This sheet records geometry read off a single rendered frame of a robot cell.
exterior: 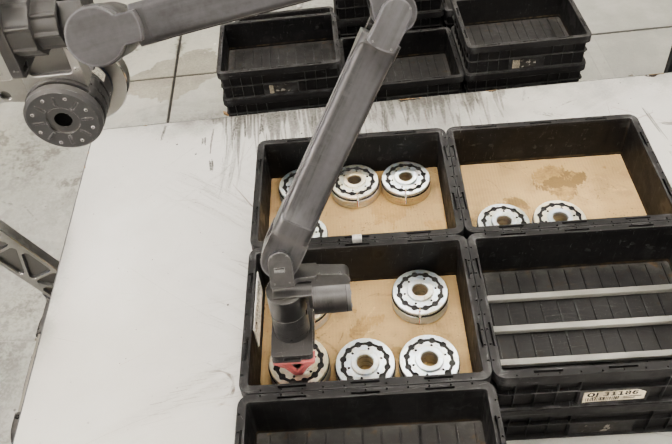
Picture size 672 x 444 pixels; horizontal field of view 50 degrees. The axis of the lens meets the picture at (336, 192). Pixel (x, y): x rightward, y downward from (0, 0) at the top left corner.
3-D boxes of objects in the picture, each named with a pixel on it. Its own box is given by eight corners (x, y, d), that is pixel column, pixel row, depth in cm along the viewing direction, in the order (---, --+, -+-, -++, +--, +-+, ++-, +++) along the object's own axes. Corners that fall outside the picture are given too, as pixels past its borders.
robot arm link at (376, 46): (376, -15, 101) (382, -11, 91) (413, 3, 102) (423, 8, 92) (258, 248, 113) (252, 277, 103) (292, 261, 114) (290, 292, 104)
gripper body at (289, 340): (313, 306, 121) (309, 279, 115) (313, 361, 113) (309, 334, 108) (274, 309, 121) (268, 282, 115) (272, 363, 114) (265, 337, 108)
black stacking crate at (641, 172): (463, 272, 142) (466, 234, 134) (444, 168, 163) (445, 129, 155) (669, 259, 141) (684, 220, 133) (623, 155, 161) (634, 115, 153)
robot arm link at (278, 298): (264, 271, 110) (264, 302, 106) (310, 267, 110) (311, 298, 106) (270, 298, 115) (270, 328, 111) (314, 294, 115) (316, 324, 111)
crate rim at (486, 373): (240, 402, 116) (237, 394, 114) (251, 256, 137) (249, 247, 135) (493, 387, 114) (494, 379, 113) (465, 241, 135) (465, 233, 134)
